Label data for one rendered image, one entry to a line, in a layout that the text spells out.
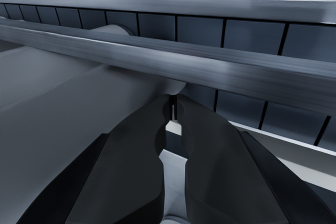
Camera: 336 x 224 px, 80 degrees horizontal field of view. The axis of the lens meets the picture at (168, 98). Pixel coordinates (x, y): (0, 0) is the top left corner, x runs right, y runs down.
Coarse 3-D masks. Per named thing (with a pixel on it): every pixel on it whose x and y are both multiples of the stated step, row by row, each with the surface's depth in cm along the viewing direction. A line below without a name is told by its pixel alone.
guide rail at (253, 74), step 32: (0, 32) 14; (32, 32) 12; (64, 32) 11; (96, 32) 11; (128, 64) 9; (160, 64) 8; (192, 64) 7; (224, 64) 7; (256, 64) 6; (288, 64) 6; (320, 64) 6; (256, 96) 7; (288, 96) 6; (320, 96) 6
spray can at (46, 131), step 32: (32, 96) 9; (64, 96) 9; (96, 96) 10; (128, 96) 11; (0, 128) 8; (32, 128) 8; (64, 128) 9; (96, 128) 10; (0, 160) 7; (32, 160) 7; (64, 160) 8; (0, 192) 7; (32, 192) 7
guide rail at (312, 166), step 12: (180, 132) 16; (252, 132) 15; (264, 144) 14; (276, 144) 14; (288, 144) 14; (276, 156) 13; (288, 156) 13; (300, 156) 13; (312, 156) 13; (324, 156) 13; (300, 168) 12; (312, 168) 12; (324, 168) 12; (312, 180) 12; (324, 180) 12
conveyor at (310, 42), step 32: (160, 32) 17; (192, 32) 16; (224, 32) 15; (256, 32) 13; (288, 32) 12; (320, 32) 12; (192, 96) 18; (224, 96) 17; (256, 128) 17; (288, 128) 15; (320, 128) 14
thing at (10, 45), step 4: (0, 40) 20; (4, 40) 20; (0, 44) 19; (4, 44) 20; (8, 44) 20; (12, 44) 20; (16, 44) 20; (20, 44) 20; (0, 48) 19; (4, 48) 19; (8, 48) 20; (12, 48) 20
